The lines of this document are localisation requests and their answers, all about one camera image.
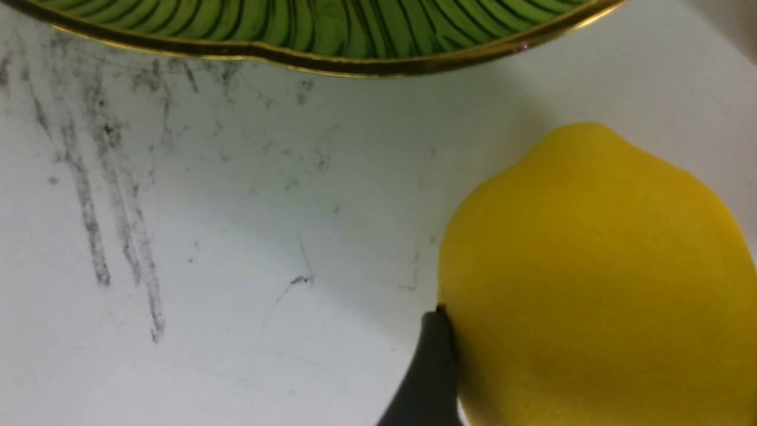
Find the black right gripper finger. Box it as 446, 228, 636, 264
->
377, 305, 462, 425

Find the yellow toy lemon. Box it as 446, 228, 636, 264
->
438, 123, 756, 425

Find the green leaf-shaped glass plate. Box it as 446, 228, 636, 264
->
5, 1, 622, 78

